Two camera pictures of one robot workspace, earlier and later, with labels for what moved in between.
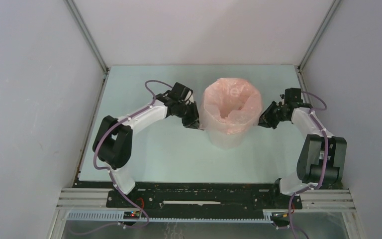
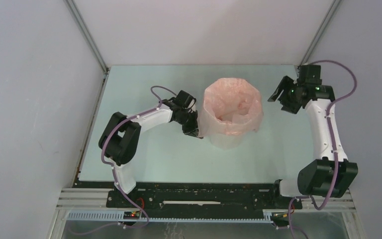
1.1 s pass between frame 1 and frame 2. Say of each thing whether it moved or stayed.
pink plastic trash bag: stayed
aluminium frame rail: stayed
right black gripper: moved
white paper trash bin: stayed
